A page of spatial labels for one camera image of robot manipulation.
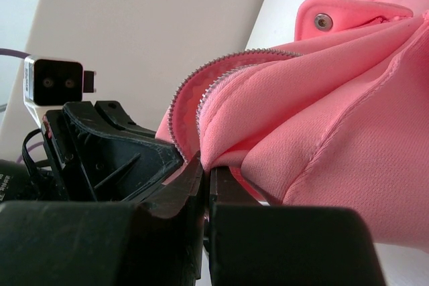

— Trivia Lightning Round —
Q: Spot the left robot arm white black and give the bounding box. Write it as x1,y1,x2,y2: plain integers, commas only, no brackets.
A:
1,101,183,202

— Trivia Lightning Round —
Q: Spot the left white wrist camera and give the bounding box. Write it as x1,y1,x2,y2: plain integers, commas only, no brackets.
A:
23,55,97,127

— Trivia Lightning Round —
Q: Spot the pink zip jacket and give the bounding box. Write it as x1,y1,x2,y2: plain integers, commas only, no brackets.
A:
156,0,428,250

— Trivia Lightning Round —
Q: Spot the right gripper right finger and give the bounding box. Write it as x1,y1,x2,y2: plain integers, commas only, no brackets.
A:
208,167,385,285

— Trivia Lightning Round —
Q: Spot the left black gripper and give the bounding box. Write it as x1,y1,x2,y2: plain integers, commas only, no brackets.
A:
42,101,183,199

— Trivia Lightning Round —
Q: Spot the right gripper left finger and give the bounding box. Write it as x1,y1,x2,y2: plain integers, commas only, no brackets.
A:
1,155,204,285

